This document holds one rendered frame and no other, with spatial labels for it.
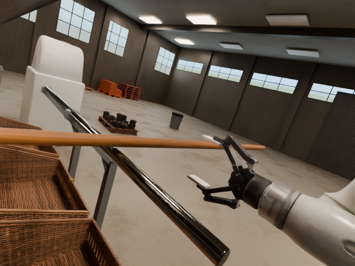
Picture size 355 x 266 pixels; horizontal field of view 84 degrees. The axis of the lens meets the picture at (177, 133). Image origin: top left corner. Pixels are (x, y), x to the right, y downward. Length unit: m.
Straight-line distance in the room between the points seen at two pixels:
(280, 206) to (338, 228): 0.09
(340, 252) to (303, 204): 0.08
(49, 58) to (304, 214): 3.27
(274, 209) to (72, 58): 3.27
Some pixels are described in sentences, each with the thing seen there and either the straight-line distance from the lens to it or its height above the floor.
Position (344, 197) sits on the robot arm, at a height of 1.24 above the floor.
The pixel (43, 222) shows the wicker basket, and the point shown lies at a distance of 0.92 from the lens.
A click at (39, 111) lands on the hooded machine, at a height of 0.53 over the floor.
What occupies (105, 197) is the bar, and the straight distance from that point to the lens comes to 1.09.
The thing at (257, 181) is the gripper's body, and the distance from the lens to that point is 0.49.
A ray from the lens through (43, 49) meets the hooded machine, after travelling 3.38.
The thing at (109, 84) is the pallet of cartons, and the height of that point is 0.61.
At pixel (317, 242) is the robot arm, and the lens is 0.46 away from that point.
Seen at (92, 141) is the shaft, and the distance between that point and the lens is 0.49.
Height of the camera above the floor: 1.36
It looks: 11 degrees down
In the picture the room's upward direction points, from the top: 18 degrees clockwise
